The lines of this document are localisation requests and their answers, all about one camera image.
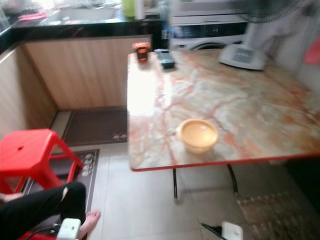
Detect red plastic stool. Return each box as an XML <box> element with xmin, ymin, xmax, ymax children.
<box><xmin>20</xmin><ymin>231</ymin><xmax>61</xmax><ymax>240</ymax></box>
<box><xmin>0</xmin><ymin>129</ymin><xmax>85</xmax><ymax>196</ymax></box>

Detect floor mat with circle prints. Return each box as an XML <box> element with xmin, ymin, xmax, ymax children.
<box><xmin>25</xmin><ymin>149</ymin><xmax>101</xmax><ymax>201</ymax></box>

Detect dark grey rectangular device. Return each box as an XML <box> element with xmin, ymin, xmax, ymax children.
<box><xmin>154</xmin><ymin>48</ymin><xmax>176</xmax><ymax>70</ymax></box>

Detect green bottle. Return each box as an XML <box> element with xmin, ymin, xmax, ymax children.
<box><xmin>121</xmin><ymin>0</ymin><xmax>137</xmax><ymax>19</ymax></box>

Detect white bottle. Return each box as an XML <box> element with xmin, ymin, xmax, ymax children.
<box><xmin>135</xmin><ymin>0</ymin><xmax>146</xmax><ymax>21</ymax></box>

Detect white washing machine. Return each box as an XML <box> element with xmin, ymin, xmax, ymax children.
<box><xmin>167</xmin><ymin>0</ymin><xmax>251</xmax><ymax>51</ymax></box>

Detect pink hanging item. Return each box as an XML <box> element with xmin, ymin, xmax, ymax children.
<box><xmin>304</xmin><ymin>42</ymin><xmax>320</xmax><ymax>66</ymax></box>

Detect yellow plastic bowl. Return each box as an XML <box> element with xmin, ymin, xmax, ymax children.
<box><xmin>176</xmin><ymin>118</ymin><xmax>220</xmax><ymax>154</ymax></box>

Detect person leg black trousers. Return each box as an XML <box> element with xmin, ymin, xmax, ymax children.
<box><xmin>0</xmin><ymin>181</ymin><xmax>102</xmax><ymax>240</ymax></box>

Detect brown patterned floor mat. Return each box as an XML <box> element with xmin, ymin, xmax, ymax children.
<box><xmin>237</xmin><ymin>192</ymin><xmax>320</xmax><ymax>240</ymax></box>

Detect steel sink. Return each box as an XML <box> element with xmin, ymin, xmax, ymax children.
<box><xmin>50</xmin><ymin>6</ymin><xmax>121</xmax><ymax>23</ymax></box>

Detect orange black small device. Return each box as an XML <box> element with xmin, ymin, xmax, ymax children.
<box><xmin>132</xmin><ymin>42</ymin><xmax>152</xmax><ymax>63</ymax></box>

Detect wood cabinet black countertop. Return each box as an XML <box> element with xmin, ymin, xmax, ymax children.
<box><xmin>0</xmin><ymin>10</ymin><xmax>166</xmax><ymax>151</ymax></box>

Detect dark brown floor mat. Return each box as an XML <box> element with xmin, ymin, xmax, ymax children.
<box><xmin>62</xmin><ymin>107</ymin><xmax>129</xmax><ymax>147</ymax></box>

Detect pink cloth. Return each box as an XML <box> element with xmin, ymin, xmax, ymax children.
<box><xmin>17</xmin><ymin>12</ymin><xmax>47</xmax><ymax>22</ymax></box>

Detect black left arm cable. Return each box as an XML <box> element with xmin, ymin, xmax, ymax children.
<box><xmin>26</xmin><ymin>225</ymin><xmax>63</xmax><ymax>240</ymax></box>

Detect marble top folding table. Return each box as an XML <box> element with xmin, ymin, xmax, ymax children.
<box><xmin>126</xmin><ymin>49</ymin><xmax>320</xmax><ymax>203</ymax></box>

